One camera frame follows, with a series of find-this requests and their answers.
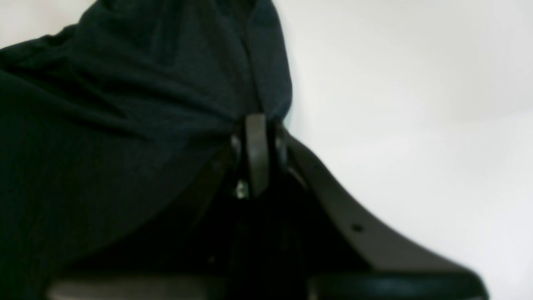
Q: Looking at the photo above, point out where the black t-shirt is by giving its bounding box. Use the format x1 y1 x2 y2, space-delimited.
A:
1 0 292 300

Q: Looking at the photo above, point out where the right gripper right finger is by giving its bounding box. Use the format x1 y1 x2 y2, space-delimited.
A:
269 122 489 300

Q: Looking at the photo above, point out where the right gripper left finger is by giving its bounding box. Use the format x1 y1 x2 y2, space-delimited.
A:
46 114 269 300

